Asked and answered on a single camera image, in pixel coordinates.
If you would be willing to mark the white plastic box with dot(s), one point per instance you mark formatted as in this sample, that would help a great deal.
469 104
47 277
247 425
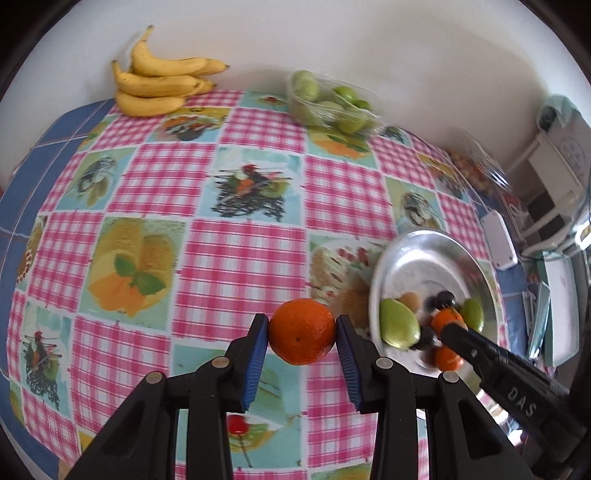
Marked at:
501 248

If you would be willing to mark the clear pack of green fruits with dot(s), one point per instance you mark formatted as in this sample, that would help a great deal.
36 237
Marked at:
314 100

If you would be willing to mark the dark purple plum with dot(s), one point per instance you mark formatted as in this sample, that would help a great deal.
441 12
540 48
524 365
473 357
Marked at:
445 300
426 340

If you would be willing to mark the green mango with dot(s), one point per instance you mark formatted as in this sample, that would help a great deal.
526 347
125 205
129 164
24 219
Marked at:
399 326
473 314

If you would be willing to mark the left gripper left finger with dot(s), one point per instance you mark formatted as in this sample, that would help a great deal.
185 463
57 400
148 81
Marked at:
139 439

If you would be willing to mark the blue table cover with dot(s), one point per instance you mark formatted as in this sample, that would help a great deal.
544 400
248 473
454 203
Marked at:
25 194

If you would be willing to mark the white chair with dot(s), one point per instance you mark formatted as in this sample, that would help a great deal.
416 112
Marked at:
543 164

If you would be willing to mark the yellow banana bunch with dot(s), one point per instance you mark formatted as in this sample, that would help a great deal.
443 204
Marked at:
156 86

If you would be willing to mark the checkered fruit print tablecloth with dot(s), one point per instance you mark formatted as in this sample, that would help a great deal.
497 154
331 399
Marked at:
164 236

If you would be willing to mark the brown round fruit near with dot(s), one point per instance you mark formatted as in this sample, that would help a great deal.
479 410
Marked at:
411 300

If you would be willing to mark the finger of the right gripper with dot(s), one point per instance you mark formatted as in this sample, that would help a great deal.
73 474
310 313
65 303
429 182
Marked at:
462 341

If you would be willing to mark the orange mandarin with stem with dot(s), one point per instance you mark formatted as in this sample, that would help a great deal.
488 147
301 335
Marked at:
447 360

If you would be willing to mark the clear box of nuts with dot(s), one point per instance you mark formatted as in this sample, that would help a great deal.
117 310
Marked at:
473 161

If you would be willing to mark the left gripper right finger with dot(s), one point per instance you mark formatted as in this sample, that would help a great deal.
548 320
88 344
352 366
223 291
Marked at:
463 439

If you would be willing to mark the round silver metal plate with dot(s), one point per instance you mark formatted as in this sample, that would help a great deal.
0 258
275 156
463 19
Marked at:
427 262

